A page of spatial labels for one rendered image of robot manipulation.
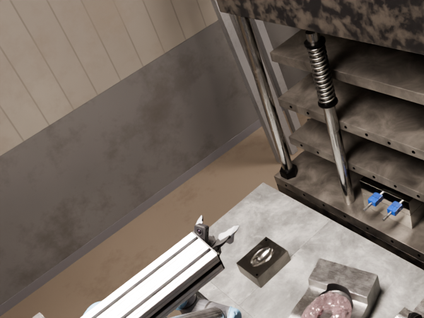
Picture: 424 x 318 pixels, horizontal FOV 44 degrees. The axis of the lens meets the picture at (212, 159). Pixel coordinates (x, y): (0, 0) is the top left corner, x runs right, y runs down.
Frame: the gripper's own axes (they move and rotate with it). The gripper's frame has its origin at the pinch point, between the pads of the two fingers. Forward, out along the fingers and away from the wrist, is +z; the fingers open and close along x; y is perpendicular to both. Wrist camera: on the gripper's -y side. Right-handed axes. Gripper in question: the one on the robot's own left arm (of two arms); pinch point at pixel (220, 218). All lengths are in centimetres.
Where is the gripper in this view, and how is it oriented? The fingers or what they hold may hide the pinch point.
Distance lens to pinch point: 188.1
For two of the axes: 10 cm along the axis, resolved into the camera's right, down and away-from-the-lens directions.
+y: 1.9, 7.3, 6.6
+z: 4.5, -6.6, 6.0
